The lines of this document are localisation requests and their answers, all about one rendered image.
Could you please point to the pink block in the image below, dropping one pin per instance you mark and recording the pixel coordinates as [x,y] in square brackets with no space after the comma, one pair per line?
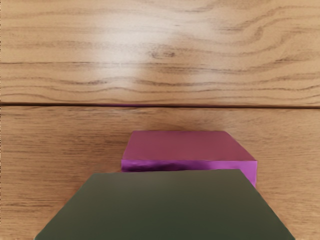
[185,147]

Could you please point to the dark green block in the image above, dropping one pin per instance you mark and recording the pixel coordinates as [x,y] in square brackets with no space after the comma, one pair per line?
[162,207]

